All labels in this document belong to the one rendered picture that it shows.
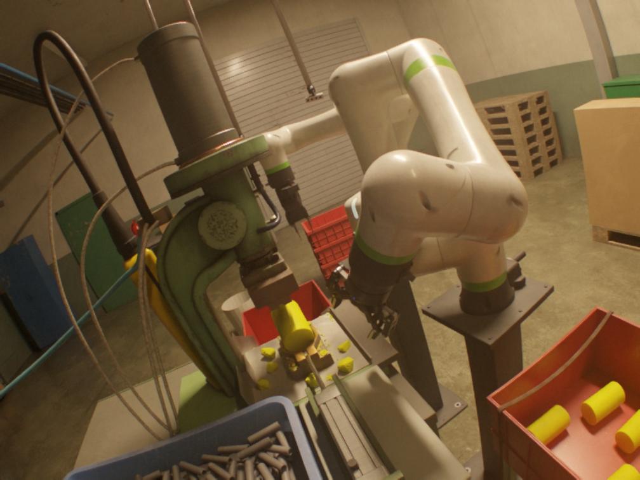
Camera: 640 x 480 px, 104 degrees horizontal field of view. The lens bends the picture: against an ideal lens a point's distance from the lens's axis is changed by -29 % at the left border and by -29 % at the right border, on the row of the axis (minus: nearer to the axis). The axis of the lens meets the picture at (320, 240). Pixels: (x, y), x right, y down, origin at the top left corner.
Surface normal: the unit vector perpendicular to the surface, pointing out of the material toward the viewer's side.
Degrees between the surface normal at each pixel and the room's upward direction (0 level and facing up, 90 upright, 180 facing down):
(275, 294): 90
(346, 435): 0
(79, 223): 90
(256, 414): 81
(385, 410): 0
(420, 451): 0
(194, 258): 90
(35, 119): 90
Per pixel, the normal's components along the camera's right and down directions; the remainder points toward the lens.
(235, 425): 0.22, 0.07
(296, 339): 0.36, 0.44
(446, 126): -0.80, -0.35
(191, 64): 0.66, -0.01
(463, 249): -0.23, 0.36
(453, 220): 0.10, 0.62
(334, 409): -0.36, -0.88
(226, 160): 0.43, 0.13
